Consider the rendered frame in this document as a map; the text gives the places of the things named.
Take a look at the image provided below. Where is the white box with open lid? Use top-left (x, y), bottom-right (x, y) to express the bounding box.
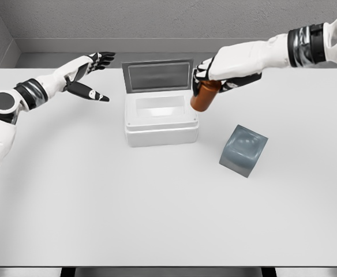
top-left (121, 59), bottom-right (200, 148)

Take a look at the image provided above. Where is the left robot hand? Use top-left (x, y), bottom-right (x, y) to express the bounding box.
top-left (53, 51), bottom-right (116, 103)

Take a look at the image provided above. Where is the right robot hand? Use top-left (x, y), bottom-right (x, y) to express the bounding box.
top-left (192, 42), bottom-right (263, 98)

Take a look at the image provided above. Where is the brown cylindrical bottle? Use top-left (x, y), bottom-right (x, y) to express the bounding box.
top-left (189, 80), bottom-right (222, 113)

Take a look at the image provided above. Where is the grey rounded cube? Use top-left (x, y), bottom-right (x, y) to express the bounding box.
top-left (219, 124), bottom-right (269, 179)

